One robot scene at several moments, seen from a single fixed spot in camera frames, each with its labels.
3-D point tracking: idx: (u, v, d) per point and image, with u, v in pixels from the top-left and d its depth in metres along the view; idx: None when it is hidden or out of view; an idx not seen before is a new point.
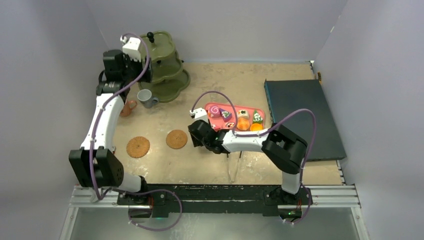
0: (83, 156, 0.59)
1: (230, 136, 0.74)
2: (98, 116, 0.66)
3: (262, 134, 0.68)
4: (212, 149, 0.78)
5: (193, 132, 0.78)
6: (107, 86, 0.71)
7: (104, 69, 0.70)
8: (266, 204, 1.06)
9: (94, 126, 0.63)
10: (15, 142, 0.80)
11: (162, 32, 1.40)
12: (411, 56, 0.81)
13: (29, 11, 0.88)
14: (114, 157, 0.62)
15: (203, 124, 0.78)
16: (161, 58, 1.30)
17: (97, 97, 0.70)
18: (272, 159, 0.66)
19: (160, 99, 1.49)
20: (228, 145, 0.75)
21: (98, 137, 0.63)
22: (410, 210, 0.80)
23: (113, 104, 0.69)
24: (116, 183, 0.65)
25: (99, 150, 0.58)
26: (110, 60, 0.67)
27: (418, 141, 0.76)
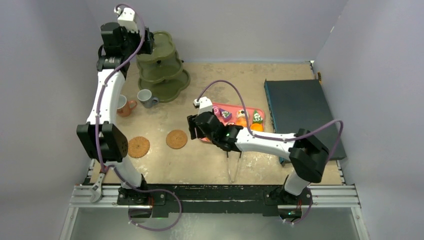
0: (90, 130, 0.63)
1: (246, 135, 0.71)
2: (101, 92, 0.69)
3: (289, 141, 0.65)
4: (221, 145, 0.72)
5: (202, 126, 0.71)
6: (107, 61, 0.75)
7: (104, 44, 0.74)
8: (266, 204, 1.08)
9: (98, 102, 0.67)
10: (17, 147, 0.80)
11: (162, 32, 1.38)
12: (411, 59, 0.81)
13: (29, 13, 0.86)
14: (118, 132, 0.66)
15: (214, 117, 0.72)
16: (161, 58, 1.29)
17: (98, 72, 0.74)
18: (297, 166, 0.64)
19: (160, 99, 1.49)
20: (242, 145, 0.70)
21: (103, 113, 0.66)
22: (410, 212, 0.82)
23: (114, 80, 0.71)
24: (121, 156, 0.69)
25: (105, 125, 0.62)
26: (109, 35, 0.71)
27: (418, 145, 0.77)
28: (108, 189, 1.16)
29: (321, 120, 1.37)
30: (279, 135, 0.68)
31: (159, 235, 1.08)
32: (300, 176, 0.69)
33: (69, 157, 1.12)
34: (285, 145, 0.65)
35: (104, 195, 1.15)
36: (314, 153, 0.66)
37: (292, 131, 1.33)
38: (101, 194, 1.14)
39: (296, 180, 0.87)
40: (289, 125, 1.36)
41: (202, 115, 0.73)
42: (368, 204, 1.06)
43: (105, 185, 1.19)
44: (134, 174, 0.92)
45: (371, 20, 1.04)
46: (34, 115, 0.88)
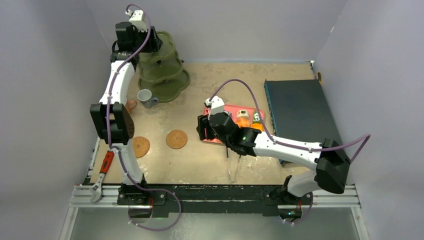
0: (102, 110, 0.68)
1: (266, 141, 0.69)
2: (114, 78, 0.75)
3: (315, 151, 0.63)
4: (236, 149, 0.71)
5: (216, 128, 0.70)
6: (120, 54, 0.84)
7: (117, 40, 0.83)
8: (266, 204, 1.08)
9: (110, 86, 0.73)
10: (17, 147, 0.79)
11: (163, 32, 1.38)
12: (411, 59, 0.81)
13: (28, 13, 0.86)
14: (127, 113, 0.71)
15: (230, 119, 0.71)
16: (161, 58, 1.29)
17: (111, 63, 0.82)
18: (321, 178, 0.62)
19: (160, 99, 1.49)
20: (261, 150, 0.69)
21: (114, 95, 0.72)
22: (410, 212, 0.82)
23: (126, 69, 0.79)
24: (128, 138, 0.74)
25: (116, 105, 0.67)
26: (122, 31, 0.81)
27: (419, 145, 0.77)
28: (109, 189, 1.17)
29: (321, 120, 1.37)
30: (304, 144, 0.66)
31: (159, 235, 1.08)
32: (321, 187, 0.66)
33: (69, 157, 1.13)
34: (311, 155, 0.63)
35: (104, 194, 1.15)
36: (338, 163, 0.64)
37: (291, 131, 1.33)
38: (102, 194, 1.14)
39: (305, 186, 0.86)
40: (289, 125, 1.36)
41: (217, 116, 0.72)
42: (368, 204, 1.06)
43: (105, 184, 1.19)
44: (137, 166, 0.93)
45: (371, 20, 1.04)
46: (34, 115, 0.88)
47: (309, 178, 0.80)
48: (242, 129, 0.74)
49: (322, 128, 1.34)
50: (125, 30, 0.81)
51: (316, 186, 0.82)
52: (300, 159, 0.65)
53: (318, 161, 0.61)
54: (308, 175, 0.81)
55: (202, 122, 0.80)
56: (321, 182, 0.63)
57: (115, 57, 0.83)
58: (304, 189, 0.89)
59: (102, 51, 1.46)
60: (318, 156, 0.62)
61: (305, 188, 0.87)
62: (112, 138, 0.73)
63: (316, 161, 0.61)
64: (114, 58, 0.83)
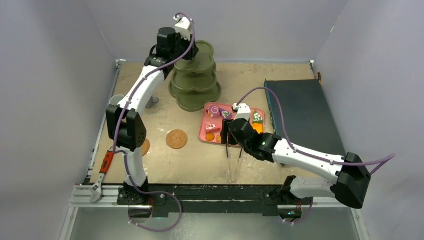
0: (118, 112, 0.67)
1: (286, 149, 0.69)
2: (140, 83, 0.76)
3: (336, 164, 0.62)
4: (255, 154, 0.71)
5: (235, 132, 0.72)
6: (154, 59, 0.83)
7: (157, 45, 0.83)
8: (266, 204, 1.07)
9: (133, 91, 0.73)
10: (16, 146, 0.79)
11: (206, 44, 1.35)
12: (411, 59, 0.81)
13: (28, 11, 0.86)
14: (141, 123, 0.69)
15: (248, 124, 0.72)
16: (196, 71, 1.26)
17: (144, 67, 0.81)
18: (341, 192, 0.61)
19: (185, 107, 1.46)
20: (280, 158, 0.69)
21: (134, 101, 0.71)
22: (411, 211, 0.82)
23: (154, 77, 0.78)
24: (135, 146, 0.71)
25: (131, 112, 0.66)
26: (163, 38, 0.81)
27: (418, 143, 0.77)
28: (109, 189, 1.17)
29: (320, 121, 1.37)
30: (325, 156, 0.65)
31: (158, 235, 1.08)
32: (337, 199, 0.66)
33: (70, 156, 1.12)
34: (332, 168, 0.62)
35: (104, 195, 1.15)
36: (358, 179, 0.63)
37: (292, 131, 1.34)
38: (102, 194, 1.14)
39: (310, 190, 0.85)
40: (289, 125, 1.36)
41: (236, 122, 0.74)
42: (368, 204, 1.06)
43: (105, 184, 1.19)
44: (140, 171, 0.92)
45: (372, 20, 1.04)
46: (33, 114, 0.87)
47: (321, 186, 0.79)
48: (261, 135, 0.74)
49: (322, 128, 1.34)
50: (166, 38, 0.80)
51: (324, 193, 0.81)
52: (320, 170, 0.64)
53: (338, 175, 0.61)
54: (320, 182, 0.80)
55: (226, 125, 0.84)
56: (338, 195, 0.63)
57: (149, 62, 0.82)
58: (310, 193, 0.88)
59: (101, 51, 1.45)
60: (339, 170, 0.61)
61: (312, 192, 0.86)
62: (120, 141, 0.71)
63: (337, 174, 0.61)
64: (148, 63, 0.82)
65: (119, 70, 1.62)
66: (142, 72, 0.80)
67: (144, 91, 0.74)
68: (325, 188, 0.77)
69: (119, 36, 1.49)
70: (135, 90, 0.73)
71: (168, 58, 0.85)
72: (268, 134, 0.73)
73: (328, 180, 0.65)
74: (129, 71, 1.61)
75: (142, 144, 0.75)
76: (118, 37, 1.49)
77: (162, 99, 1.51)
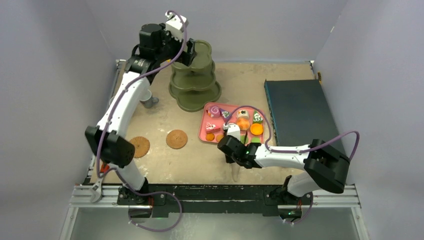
0: (98, 134, 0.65)
1: (264, 151, 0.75)
2: (120, 97, 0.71)
3: (303, 152, 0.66)
4: (243, 164, 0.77)
5: (222, 148, 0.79)
6: (136, 62, 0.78)
7: (140, 44, 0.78)
8: (266, 204, 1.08)
9: (113, 108, 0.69)
10: (15, 145, 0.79)
11: (203, 42, 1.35)
12: (411, 57, 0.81)
13: (28, 11, 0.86)
14: (124, 141, 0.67)
15: (232, 138, 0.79)
16: (194, 69, 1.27)
17: (125, 73, 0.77)
18: (317, 179, 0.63)
19: (184, 107, 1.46)
20: (261, 161, 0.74)
21: (114, 120, 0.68)
22: (411, 210, 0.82)
23: (136, 87, 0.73)
24: (122, 163, 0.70)
25: (111, 135, 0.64)
26: (145, 36, 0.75)
27: (419, 142, 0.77)
28: (109, 189, 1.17)
29: (320, 120, 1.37)
30: (295, 148, 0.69)
31: (159, 235, 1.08)
32: (324, 189, 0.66)
33: (69, 156, 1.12)
34: (301, 157, 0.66)
35: (104, 195, 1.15)
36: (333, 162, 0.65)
37: (292, 131, 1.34)
38: (102, 194, 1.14)
39: (304, 186, 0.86)
40: (289, 125, 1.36)
41: (223, 138, 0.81)
42: (368, 204, 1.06)
43: (105, 184, 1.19)
44: (134, 179, 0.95)
45: (372, 21, 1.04)
46: (33, 114, 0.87)
47: (308, 178, 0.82)
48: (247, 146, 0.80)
49: (322, 128, 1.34)
50: (149, 36, 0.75)
51: (316, 186, 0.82)
52: (293, 162, 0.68)
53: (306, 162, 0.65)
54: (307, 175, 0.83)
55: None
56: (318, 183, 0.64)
57: (130, 65, 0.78)
58: (306, 191, 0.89)
59: (102, 50, 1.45)
60: (307, 157, 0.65)
61: (305, 187, 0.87)
62: (106, 160, 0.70)
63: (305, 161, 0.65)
64: (128, 68, 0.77)
65: (119, 70, 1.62)
66: (123, 82, 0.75)
67: (125, 106, 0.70)
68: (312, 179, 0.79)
69: (119, 36, 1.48)
70: (116, 107, 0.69)
71: (152, 58, 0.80)
72: (252, 144, 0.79)
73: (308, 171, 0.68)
74: None
75: (130, 161, 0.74)
76: (118, 38, 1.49)
77: (162, 99, 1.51)
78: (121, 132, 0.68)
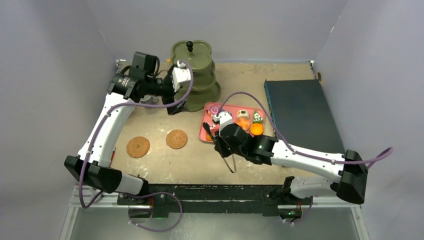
0: (78, 165, 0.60)
1: (284, 151, 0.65)
2: (101, 123, 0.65)
3: (338, 163, 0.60)
4: (252, 158, 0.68)
5: (227, 139, 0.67)
6: (121, 80, 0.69)
7: (131, 65, 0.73)
8: (266, 204, 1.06)
9: (95, 136, 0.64)
10: (16, 144, 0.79)
11: (203, 41, 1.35)
12: (411, 57, 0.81)
13: (28, 11, 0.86)
14: (108, 171, 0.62)
15: (240, 129, 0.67)
16: (194, 70, 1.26)
17: (106, 94, 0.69)
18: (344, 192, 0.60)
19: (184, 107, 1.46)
20: (280, 161, 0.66)
21: (95, 149, 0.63)
22: (410, 210, 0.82)
23: (119, 111, 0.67)
24: (108, 190, 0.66)
25: (92, 166, 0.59)
26: (141, 55, 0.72)
27: (418, 142, 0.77)
28: None
29: (320, 120, 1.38)
30: (325, 155, 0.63)
31: (159, 235, 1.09)
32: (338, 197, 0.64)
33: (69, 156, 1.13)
34: (334, 167, 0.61)
35: (104, 195, 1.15)
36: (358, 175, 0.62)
37: (292, 131, 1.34)
38: (101, 194, 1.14)
39: (312, 190, 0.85)
40: (289, 125, 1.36)
41: (228, 127, 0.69)
42: (368, 204, 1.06)
43: None
44: (132, 186, 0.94)
45: (371, 21, 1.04)
46: (33, 114, 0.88)
47: (321, 185, 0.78)
48: (256, 137, 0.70)
49: (322, 128, 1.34)
50: (144, 56, 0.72)
51: (327, 192, 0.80)
52: (322, 170, 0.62)
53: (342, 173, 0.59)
54: (319, 181, 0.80)
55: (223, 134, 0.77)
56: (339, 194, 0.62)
57: (113, 85, 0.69)
58: (312, 194, 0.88)
59: (102, 51, 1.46)
60: (342, 169, 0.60)
61: (312, 192, 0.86)
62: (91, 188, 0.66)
63: (340, 174, 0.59)
64: (111, 89, 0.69)
65: (119, 70, 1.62)
66: (105, 105, 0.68)
67: (107, 133, 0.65)
68: (328, 186, 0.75)
69: (119, 36, 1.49)
70: (97, 134, 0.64)
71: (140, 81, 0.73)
72: (262, 135, 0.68)
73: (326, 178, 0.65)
74: None
75: (116, 188, 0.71)
76: (118, 38, 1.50)
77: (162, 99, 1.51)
78: (103, 162, 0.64)
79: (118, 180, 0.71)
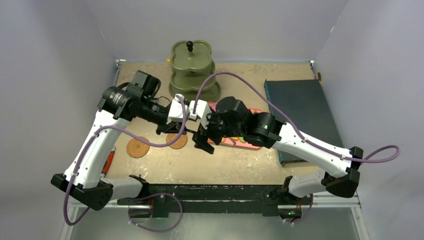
0: (64, 185, 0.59)
1: (293, 137, 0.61)
2: (88, 143, 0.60)
3: (347, 159, 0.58)
4: (252, 139, 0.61)
5: (226, 114, 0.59)
6: (113, 96, 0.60)
7: (130, 83, 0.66)
8: (266, 204, 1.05)
9: (81, 156, 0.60)
10: (17, 144, 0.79)
11: (203, 41, 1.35)
12: (411, 57, 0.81)
13: (28, 11, 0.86)
14: (94, 190, 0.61)
15: (241, 103, 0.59)
16: (193, 70, 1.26)
17: (97, 111, 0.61)
18: (343, 187, 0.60)
19: None
20: (284, 146, 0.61)
21: (81, 171, 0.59)
22: (411, 211, 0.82)
23: (108, 131, 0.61)
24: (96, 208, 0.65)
25: (77, 190, 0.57)
26: (143, 75, 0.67)
27: (418, 142, 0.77)
28: None
29: (321, 120, 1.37)
30: (334, 149, 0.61)
31: (159, 235, 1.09)
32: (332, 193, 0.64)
33: (69, 156, 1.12)
34: (342, 163, 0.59)
35: None
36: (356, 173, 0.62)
37: None
38: None
39: (307, 187, 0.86)
40: None
41: (226, 101, 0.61)
42: (368, 204, 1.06)
43: None
44: (130, 189, 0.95)
45: (371, 21, 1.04)
46: (33, 114, 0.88)
47: (314, 181, 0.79)
48: (256, 115, 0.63)
49: (322, 128, 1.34)
50: (147, 76, 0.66)
51: (318, 189, 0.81)
52: (329, 164, 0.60)
53: (349, 170, 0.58)
54: (313, 177, 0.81)
55: (211, 119, 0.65)
56: (337, 190, 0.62)
57: (104, 101, 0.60)
58: (307, 191, 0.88)
59: (101, 51, 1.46)
60: (349, 166, 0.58)
61: (306, 189, 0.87)
62: None
63: (347, 171, 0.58)
64: (101, 105, 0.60)
65: (119, 70, 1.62)
66: (95, 122, 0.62)
67: (94, 155, 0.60)
68: (319, 181, 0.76)
69: (119, 36, 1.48)
70: (84, 154, 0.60)
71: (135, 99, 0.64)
72: (264, 113, 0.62)
73: (326, 170, 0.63)
74: (129, 71, 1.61)
75: (106, 203, 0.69)
76: (118, 38, 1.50)
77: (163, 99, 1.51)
78: (90, 183, 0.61)
79: (109, 195, 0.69)
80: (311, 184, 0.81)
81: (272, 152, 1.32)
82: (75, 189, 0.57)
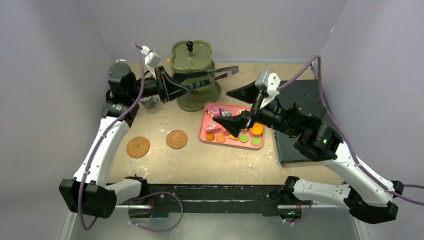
0: (74, 187, 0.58)
1: (347, 158, 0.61)
2: (98, 143, 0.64)
3: (390, 193, 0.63)
4: (306, 148, 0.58)
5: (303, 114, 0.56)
6: (114, 107, 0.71)
7: (111, 90, 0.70)
8: (266, 204, 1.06)
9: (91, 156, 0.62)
10: (16, 145, 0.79)
11: (203, 41, 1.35)
12: (410, 57, 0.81)
13: (28, 11, 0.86)
14: (106, 190, 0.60)
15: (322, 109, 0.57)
16: (193, 70, 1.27)
17: (102, 119, 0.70)
18: (373, 213, 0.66)
19: (185, 108, 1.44)
20: (336, 165, 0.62)
21: (92, 169, 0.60)
22: (410, 211, 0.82)
23: (115, 131, 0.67)
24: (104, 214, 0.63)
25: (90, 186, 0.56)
26: (117, 83, 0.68)
27: (417, 142, 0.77)
28: None
29: None
30: (380, 179, 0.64)
31: (159, 235, 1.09)
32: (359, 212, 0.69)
33: (69, 156, 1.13)
34: (385, 196, 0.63)
35: None
36: None
37: None
38: None
39: (320, 198, 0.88)
40: None
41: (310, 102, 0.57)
42: None
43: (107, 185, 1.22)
44: (131, 189, 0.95)
45: (371, 21, 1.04)
46: (33, 114, 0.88)
47: (332, 195, 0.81)
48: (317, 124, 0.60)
49: None
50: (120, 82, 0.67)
51: (331, 202, 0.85)
52: (372, 193, 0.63)
53: (388, 204, 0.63)
54: (331, 191, 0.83)
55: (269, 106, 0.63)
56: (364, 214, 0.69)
57: (107, 110, 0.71)
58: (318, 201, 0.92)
59: (101, 50, 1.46)
60: (390, 199, 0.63)
61: (317, 198, 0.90)
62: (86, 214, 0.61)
63: (387, 204, 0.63)
64: (105, 113, 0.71)
65: None
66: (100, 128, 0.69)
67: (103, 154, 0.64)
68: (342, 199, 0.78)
69: (118, 36, 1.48)
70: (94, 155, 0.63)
71: (128, 100, 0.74)
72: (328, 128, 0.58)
73: (363, 195, 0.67)
74: None
75: (112, 212, 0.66)
76: (118, 38, 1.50)
77: None
78: (100, 182, 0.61)
79: (114, 203, 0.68)
80: (329, 198, 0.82)
81: (272, 152, 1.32)
82: (87, 185, 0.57)
